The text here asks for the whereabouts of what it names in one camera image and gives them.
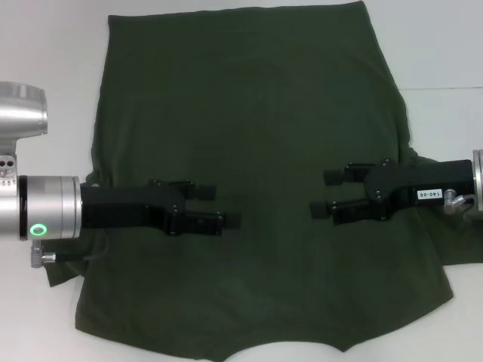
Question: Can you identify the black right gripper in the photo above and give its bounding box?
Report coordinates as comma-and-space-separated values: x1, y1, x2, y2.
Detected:
309, 160, 475, 226

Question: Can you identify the left gripper cable with connector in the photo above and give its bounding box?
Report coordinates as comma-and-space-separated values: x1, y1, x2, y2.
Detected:
29, 229, 110, 269

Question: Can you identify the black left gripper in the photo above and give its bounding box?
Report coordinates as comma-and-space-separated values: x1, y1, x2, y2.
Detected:
80, 179, 242, 237

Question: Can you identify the gripper cable with connector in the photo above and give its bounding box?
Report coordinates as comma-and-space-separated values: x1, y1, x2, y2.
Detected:
443, 190, 478, 216
29, 229, 110, 269

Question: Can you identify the right gripper cable with connector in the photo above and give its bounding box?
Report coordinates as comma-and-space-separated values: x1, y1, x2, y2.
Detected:
443, 190, 478, 216

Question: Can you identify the dark green t-shirt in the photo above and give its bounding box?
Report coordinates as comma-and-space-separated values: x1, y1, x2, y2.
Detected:
44, 1, 483, 362

